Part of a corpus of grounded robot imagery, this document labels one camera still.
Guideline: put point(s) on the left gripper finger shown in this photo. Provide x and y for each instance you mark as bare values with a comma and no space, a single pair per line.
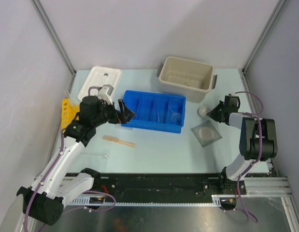
126,116
122,105

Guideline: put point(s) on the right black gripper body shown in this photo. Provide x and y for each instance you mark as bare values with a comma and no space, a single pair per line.
223,108

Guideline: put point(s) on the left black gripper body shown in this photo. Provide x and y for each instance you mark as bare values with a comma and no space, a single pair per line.
107,113

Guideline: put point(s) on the white evaporating dish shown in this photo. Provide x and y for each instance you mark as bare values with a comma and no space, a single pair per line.
203,111

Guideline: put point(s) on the wire gauze with ceramic centre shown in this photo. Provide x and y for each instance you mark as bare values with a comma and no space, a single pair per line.
206,133

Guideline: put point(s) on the wooden test tube clamp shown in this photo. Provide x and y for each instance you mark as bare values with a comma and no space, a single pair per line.
115,140

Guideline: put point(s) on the clear glass test tube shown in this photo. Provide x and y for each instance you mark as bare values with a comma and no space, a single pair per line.
69,96

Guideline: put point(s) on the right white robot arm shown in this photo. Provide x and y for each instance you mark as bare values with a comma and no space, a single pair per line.
258,138

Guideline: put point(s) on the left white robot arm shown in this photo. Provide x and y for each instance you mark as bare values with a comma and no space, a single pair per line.
47,197

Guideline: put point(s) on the blue divided plastic tray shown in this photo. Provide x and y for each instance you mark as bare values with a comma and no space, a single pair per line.
142,104

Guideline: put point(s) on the white plastic bin lid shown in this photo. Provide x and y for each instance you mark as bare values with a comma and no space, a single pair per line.
100,76

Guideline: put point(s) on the yellow test tube rack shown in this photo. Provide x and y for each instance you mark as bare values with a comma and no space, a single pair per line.
68,112

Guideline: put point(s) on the beige plastic storage bin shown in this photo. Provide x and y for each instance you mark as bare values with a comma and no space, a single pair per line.
174,72

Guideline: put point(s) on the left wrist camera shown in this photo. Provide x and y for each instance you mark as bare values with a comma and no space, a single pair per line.
105,93

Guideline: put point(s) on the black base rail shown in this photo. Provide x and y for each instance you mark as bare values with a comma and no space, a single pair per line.
165,187

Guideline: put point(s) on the white slotted cable duct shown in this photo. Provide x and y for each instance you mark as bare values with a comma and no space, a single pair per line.
199,201

